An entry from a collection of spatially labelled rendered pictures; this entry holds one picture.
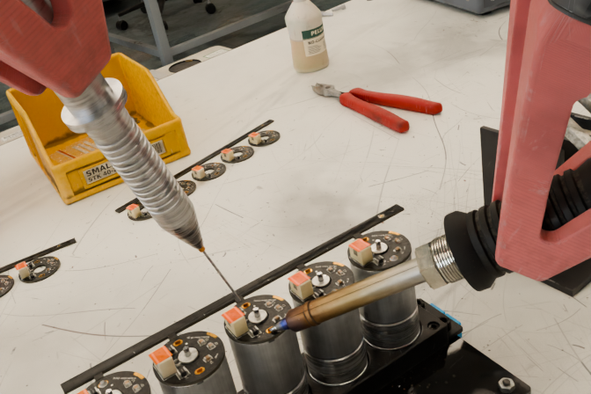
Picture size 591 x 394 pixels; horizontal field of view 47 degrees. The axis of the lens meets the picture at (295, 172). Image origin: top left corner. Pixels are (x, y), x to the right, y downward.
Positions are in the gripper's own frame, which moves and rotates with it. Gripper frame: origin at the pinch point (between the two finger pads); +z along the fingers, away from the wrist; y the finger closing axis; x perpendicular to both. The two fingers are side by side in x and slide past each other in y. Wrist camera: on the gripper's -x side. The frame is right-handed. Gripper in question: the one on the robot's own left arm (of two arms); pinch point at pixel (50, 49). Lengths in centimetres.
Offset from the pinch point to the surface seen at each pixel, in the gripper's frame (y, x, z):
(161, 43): 184, -150, 125
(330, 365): -0.7, -1.1, 16.4
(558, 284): -6.6, -10.3, 22.5
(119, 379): 3.8, 3.2, 11.6
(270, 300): 1.0, -1.7, 13.3
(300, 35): 20.9, -33.5, 26.7
